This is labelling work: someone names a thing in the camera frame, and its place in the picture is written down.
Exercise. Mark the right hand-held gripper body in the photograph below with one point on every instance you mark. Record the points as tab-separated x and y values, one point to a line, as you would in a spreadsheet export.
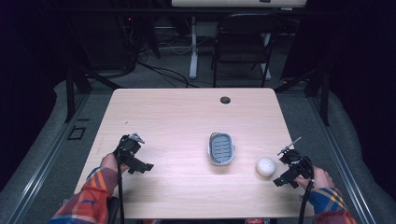
295	162

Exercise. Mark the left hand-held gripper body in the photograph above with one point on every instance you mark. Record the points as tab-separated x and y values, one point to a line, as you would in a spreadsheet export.
130	148

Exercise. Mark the round white soap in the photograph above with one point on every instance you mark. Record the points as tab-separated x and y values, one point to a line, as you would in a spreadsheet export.
265	166

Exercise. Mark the grey soap dish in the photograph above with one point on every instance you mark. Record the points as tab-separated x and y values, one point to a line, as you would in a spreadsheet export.
221	148

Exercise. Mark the person's left hand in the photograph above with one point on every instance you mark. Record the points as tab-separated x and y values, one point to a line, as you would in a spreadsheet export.
110	163

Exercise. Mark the person's right hand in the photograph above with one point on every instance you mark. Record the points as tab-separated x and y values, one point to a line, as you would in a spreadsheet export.
319	179

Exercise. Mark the red object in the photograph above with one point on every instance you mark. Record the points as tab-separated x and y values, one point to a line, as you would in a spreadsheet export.
257	221

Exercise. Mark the black metal stand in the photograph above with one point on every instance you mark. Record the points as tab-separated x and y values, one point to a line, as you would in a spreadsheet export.
323	93
72	93

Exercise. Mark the black folding chair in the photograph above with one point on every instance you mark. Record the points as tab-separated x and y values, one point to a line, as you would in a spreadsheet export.
246	40

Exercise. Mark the white background desk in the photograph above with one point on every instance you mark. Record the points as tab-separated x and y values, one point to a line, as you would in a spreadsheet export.
236	3

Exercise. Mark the metal floor rail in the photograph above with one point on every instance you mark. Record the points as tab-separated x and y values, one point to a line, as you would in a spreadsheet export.
46	168
342	155

